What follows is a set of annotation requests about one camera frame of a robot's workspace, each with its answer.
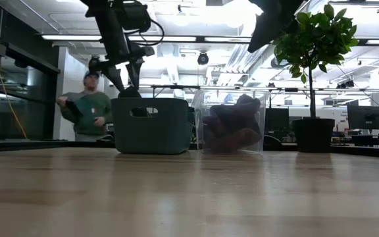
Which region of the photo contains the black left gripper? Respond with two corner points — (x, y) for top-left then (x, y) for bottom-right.
(88, 45), (156, 93)

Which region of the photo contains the pink fleece baseball cap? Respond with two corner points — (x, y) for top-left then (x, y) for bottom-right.
(202, 115), (263, 153)

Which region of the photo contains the person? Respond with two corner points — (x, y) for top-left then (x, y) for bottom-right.
(56, 70), (114, 143)

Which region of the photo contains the blue-grey plastic bin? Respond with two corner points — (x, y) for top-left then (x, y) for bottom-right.
(111, 97), (194, 155)

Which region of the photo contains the clear plastic storage bin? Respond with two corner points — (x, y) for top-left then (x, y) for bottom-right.
(191, 88), (272, 155)

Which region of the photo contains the black hanging spotlight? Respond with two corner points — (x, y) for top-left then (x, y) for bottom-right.
(197, 51), (210, 66)

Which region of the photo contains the dark glass partition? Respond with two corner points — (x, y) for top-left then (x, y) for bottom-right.
(0, 9), (61, 142)

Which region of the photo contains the black computer monitor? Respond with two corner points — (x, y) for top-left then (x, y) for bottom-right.
(347, 105), (379, 130)
(263, 107), (290, 133)

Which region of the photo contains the green leafy tree plant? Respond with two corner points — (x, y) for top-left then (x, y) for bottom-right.
(272, 3), (361, 119)

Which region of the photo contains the black plant pot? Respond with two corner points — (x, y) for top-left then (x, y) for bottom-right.
(291, 117), (336, 153)

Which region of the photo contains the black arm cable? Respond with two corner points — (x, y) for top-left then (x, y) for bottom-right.
(133, 18), (165, 47)

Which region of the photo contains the yellow hanging cable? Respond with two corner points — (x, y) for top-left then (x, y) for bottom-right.
(0, 0), (28, 140)

